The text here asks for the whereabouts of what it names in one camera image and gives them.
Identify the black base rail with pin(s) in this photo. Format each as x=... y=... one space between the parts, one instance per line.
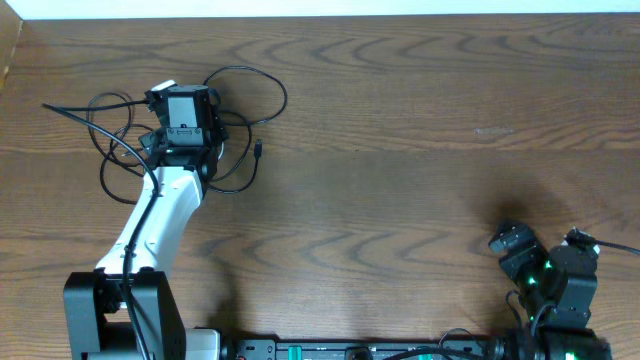
x=375 y=350

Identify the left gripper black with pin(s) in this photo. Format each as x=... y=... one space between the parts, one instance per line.
x=218 y=131

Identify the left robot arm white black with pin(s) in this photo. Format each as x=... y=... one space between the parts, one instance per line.
x=124 y=308

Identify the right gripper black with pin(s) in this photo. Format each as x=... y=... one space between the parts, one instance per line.
x=532 y=251

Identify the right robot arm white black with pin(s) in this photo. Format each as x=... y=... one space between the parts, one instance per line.
x=556 y=288

